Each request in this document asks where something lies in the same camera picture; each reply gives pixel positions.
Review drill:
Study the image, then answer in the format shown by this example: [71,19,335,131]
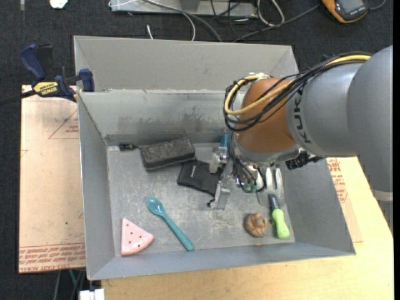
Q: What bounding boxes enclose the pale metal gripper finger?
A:
[214,183,231,211]
[208,147,228,174]

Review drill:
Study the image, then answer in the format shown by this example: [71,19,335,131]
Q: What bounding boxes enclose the black cloth pouch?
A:
[176,160,221,208]

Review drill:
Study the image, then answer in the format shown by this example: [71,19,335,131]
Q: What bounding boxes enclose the grey metal bin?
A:
[73,35,357,281]

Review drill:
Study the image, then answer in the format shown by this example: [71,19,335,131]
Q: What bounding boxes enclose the brown swirl toy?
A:
[244,212,271,238]

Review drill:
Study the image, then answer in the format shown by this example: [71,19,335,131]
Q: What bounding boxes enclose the black felt eraser block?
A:
[139,137,197,172]

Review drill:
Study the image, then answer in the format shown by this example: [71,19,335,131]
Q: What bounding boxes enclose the teal plastic spoon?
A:
[145,195,195,252]

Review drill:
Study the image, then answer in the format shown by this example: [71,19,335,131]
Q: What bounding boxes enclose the pink toy watermelon slice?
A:
[120,217,155,256]

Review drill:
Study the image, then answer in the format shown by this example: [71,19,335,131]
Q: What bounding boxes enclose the brown cardboard board red print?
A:
[18,84,365,274]

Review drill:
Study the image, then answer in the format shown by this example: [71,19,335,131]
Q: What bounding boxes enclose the green handled small tool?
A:
[267,193,291,240]

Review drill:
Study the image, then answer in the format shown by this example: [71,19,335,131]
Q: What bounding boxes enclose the black cylinder on white bracket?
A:
[264,151,324,192]

